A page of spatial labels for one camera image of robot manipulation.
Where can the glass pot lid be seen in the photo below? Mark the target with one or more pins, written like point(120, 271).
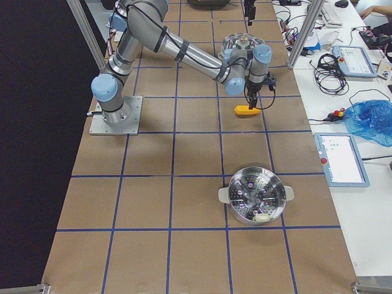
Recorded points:
point(242, 41)

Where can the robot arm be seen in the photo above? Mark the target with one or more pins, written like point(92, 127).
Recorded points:
point(241, 70)
point(252, 15)

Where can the yellow corn cob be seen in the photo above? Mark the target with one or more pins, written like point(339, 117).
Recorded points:
point(243, 111)

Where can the steel steamer pot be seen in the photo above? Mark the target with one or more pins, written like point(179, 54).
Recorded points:
point(256, 195)

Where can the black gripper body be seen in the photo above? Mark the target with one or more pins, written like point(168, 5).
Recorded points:
point(253, 88)
point(251, 10)

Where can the blue plastic bag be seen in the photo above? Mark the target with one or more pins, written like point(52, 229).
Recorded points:
point(370, 120)

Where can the aluminium frame post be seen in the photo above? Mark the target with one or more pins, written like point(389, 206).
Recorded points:
point(309, 21)

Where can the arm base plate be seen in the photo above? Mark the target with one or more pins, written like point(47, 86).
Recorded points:
point(122, 122)

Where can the teach pendant tablet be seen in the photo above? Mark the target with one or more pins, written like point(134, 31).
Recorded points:
point(354, 61)
point(341, 161)

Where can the red emergency stop button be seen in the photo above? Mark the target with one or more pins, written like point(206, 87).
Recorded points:
point(337, 115)

